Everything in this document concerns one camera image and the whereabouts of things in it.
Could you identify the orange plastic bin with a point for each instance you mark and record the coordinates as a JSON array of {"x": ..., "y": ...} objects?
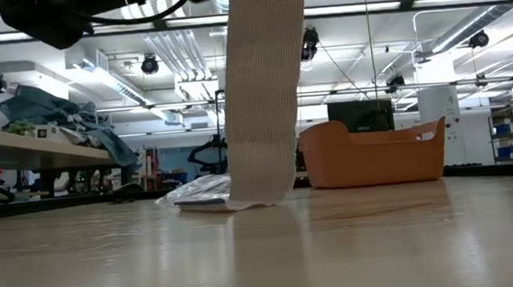
[{"x": 357, "y": 163}]

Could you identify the clear plastic zip bag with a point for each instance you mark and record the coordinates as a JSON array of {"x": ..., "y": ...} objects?
[{"x": 201, "y": 188}]

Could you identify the black monitor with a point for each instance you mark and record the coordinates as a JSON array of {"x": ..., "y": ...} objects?
[{"x": 349, "y": 116}]

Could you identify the white cardboard box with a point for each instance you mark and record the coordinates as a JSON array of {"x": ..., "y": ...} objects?
[{"x": 49, "y": 133}]

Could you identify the wooden top metal workbench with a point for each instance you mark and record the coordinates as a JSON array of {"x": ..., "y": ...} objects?
[{"x": 35, "y": 152}]

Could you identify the black overhead light bar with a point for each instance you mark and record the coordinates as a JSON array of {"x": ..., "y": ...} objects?
[{"x": 455, "y": 0}]

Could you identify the red shelf rack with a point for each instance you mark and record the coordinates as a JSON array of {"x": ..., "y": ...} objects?
[{"x": 152, "y": 169}]

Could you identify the black background robot arm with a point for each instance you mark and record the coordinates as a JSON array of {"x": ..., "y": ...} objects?
[{"x": 211, "y": 144}]

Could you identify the green leafy item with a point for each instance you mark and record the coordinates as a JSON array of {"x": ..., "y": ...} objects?
[{"x": 20, "y": 127}]

